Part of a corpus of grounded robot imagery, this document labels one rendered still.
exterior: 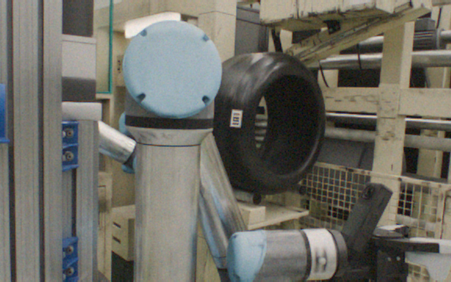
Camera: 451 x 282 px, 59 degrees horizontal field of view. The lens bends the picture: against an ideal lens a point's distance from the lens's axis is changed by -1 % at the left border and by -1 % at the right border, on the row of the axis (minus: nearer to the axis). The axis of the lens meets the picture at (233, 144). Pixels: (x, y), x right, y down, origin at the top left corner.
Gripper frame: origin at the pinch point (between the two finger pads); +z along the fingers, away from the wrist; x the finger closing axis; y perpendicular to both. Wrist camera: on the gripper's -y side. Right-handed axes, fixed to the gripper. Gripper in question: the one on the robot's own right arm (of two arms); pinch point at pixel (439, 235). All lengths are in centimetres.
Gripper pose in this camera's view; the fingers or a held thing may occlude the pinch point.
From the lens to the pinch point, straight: 75.4
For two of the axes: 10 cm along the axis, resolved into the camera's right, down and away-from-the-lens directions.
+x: 2.2, -0.2, -9.8
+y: -0.2, 10.0, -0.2
